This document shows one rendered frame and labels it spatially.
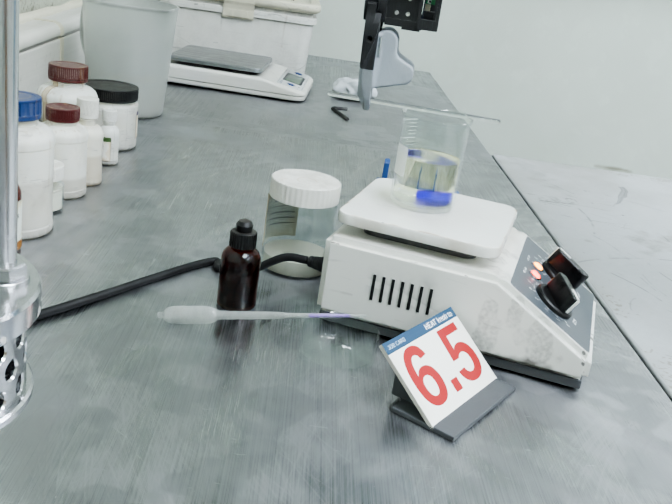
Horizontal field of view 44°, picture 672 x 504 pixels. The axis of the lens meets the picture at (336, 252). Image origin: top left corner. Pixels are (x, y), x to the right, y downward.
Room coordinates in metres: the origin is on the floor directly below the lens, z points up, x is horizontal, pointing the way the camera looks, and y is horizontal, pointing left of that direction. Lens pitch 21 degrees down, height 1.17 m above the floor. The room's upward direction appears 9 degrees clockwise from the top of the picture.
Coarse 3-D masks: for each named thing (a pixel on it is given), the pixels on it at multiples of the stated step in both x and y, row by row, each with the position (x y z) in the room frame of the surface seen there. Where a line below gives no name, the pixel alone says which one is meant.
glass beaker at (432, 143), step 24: (408, 120) 0.61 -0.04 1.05; (432, 120) 0.64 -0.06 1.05; (456, 120) 0.64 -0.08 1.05; (408, 144) 0.60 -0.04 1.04; (432, 144) 0.59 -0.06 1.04; (456, 144) 0.60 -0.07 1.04; (408, 168) 0.60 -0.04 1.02; (432, 168) 0.59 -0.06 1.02; (456, 168) 0.60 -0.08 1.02; (408, 192) 0.60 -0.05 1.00; (432, 192) 0.59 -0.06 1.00; (456, 192) 0.61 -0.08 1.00
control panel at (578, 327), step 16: (528, 240) 0.64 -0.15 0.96; (528, 256) 0.61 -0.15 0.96; (544, 256) 0.63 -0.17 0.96; (528, 272) 0.58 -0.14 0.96; (544, 272) 0.60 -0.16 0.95; (528, 288) 0.55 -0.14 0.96; (544, 304) 0.54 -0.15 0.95; (592, 304) 0.61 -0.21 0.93; (560, 320) 0.54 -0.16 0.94; (576, 320) 0.56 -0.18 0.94; (576, 336) 0.53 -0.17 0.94
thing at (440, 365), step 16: (432, 336) 0.50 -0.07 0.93; (448, 336) 0.51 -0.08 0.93; (464, 336) 0.52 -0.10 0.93; (400, 352) 0.47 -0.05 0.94; (416, 352) 0.48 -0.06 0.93; (432, 352) 0.49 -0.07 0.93; (448, 352) 0.50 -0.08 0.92; (464, 352) 0.51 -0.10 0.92; (400, 368) 0.46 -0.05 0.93; (416, 368) 0.47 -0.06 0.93; (432, 368) 0.48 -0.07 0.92; (448, 368) 0.49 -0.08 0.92; (464, 368) 0.50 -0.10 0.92; (480, 368) 0.51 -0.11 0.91; (416, 384) 0.45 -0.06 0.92; (432, 384) 0.46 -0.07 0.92; (448, 384) 0.47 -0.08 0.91; (464, 384) 0.48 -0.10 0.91; (432, 400) 0.45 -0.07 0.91; (448, 400) 0.46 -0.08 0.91
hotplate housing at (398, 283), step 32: (352, 256) 0.56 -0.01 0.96; (384, 256) 0.55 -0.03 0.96; (416, 256) 0.55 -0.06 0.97; (448, 256) 0.56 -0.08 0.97; (512, 256) 0.59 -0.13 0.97; (320, 288) 0.57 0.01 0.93; (352, 288) 0.56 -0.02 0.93; (384, 288) 0.55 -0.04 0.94; (416, 288) 0.55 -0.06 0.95; (448, 288) 0.54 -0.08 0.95; (480, 288) 0.53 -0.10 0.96; (512, 288) 0.53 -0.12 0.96; (384, 320) 0.55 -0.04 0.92; (416, 320) 0.54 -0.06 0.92; (480, 320) 0.53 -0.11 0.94; (512, 320) 0.53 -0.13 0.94; (544, 320) 0.53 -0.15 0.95; (480, 352) 0.54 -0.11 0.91; (512, 352) 0.53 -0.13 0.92; (544, 352) 0.52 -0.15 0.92; (576, 352) 0.52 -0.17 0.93; (576, 384) 0.52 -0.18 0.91
